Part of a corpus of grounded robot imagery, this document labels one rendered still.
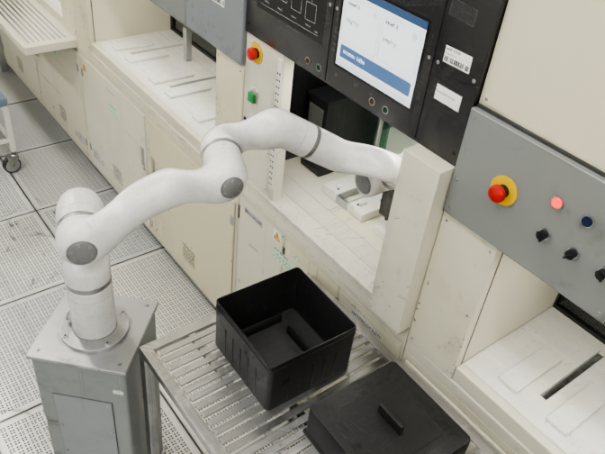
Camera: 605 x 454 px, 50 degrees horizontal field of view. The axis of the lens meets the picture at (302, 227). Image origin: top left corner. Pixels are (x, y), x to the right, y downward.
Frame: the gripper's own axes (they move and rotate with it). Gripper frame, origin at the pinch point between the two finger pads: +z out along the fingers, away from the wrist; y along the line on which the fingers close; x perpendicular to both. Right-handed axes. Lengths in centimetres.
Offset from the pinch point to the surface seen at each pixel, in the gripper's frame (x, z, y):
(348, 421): -34, -65, 40
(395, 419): -31, -57, 47
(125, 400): -56, -100, -11
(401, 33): 43, -30, 2
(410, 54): 39.1, -30.0, 6.2
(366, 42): 36.3, -30.0, -8.5
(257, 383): -38, -75, 16
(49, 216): -120, -67, -184
